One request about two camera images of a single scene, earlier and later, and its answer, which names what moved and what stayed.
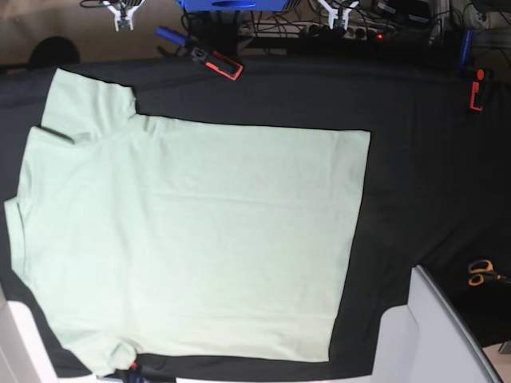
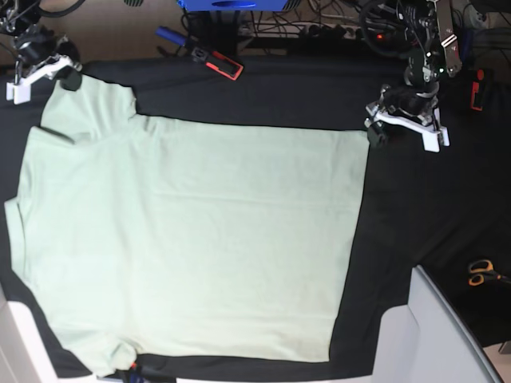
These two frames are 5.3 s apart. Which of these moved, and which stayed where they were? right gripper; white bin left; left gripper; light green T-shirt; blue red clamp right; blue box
Moved: left gripper; right gripper
Stayed: light green T-shirt; white bin left; blue box; blue red clamp right
